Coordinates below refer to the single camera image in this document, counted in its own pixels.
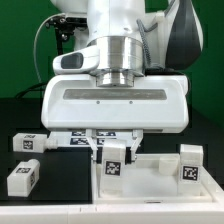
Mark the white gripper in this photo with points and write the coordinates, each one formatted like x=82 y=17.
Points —
x=152 y=104

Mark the white square tabletop tray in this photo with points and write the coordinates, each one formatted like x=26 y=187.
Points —
x=151 y=178

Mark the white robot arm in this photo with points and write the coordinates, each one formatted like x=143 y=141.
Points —
x=125 y=73

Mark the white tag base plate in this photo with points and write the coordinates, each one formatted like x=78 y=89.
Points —
x=83 y=140

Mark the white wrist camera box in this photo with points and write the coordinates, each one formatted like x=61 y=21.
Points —
x=76 y=62

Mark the black camera stand pole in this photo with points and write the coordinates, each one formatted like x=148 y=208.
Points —
x=62 y=35

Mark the black camera on stand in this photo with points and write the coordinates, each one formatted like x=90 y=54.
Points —
x=63 y=22

